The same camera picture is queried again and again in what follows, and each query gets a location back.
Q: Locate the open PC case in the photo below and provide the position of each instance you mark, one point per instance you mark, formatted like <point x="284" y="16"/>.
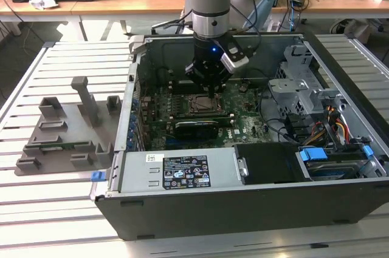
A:
<point x="243" y="215"/>

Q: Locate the crumpled white paper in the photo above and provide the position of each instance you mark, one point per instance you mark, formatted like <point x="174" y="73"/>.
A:
<point x="42" y="2"/>

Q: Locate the silver disk bay cage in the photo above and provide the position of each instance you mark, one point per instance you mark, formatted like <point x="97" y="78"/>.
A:
<point x="288" y="86"/>

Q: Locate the grey power supply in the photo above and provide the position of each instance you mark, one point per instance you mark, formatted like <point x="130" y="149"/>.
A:
<point x="136" y="167"/>

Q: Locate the blue disk carrier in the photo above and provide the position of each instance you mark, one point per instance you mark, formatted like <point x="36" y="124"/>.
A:
<point x="313" y="154"/>

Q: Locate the silver topped CPU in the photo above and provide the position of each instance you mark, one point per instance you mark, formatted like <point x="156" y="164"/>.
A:
<point x="202" y="104"/>

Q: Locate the round coin battery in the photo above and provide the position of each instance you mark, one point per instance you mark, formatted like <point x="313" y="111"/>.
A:
<point x="242" y="88"/>

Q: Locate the green motherboard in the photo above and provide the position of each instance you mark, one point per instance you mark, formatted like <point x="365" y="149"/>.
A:
<point x="243" y="109"/>

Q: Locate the CPU socket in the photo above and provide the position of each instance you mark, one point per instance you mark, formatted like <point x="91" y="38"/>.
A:
<point x="189" y="112"/>

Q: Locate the blue case latch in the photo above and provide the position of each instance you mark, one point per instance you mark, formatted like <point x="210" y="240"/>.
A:
<point x="98" y="177"/>

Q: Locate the hard disk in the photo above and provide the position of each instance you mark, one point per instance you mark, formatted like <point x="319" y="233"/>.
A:
<point x="331" y="168"/>

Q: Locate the grey parts rack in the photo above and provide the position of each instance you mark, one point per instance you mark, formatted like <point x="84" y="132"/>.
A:
<point x="60" y="136"/>

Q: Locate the green RAM stick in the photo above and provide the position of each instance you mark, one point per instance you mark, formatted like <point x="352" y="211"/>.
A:
<point x="54" y="147"/>

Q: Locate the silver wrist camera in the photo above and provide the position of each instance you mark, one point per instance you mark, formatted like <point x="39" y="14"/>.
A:
<point x="235" y="59"/>

